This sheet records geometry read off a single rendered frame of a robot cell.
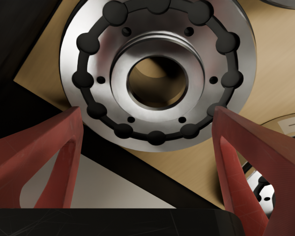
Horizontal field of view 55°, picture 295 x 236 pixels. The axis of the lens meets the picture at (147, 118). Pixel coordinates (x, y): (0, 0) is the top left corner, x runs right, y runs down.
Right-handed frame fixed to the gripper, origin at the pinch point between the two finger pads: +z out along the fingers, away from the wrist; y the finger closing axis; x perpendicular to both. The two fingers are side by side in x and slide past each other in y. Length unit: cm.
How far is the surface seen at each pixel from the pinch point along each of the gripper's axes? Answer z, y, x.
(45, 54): 6.6, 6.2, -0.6
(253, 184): 3.1, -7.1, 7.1
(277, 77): 6.3, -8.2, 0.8
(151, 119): 2.8, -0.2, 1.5
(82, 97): 3.3, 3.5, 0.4
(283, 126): 5.2, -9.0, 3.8
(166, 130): 3.2, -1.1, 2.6
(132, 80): 4.2, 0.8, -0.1
